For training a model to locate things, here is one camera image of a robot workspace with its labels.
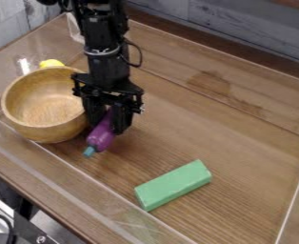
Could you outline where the black cable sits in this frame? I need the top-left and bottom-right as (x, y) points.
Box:
(0, 213), (15, 244)

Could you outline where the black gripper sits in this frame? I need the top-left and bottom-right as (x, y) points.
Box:
(70, 72), (145, 135)

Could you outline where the green rectangular block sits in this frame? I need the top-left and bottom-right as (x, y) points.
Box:
(134, 159), (211, 212)

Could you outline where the clear acrylic corner bracket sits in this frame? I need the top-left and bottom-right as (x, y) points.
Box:
(66, 12), (85, 44)

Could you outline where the yellow toy lemon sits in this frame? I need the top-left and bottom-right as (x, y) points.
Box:
(39, 59), (65, 69)

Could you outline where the purple toy eggplant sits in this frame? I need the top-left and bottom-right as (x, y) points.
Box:
(83, 111), (114, 157)

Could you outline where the clear acrylic tray wall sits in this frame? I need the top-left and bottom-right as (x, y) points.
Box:
(0, 23), (299, 244)

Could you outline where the black metal bracket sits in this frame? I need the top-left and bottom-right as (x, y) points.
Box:
(13, 213), (59, 244)

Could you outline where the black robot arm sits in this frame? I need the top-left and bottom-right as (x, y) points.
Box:
(37, 0), (145, 134)

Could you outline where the brown wooden bowl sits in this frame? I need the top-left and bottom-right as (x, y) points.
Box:
(1, 66), (87, 143)

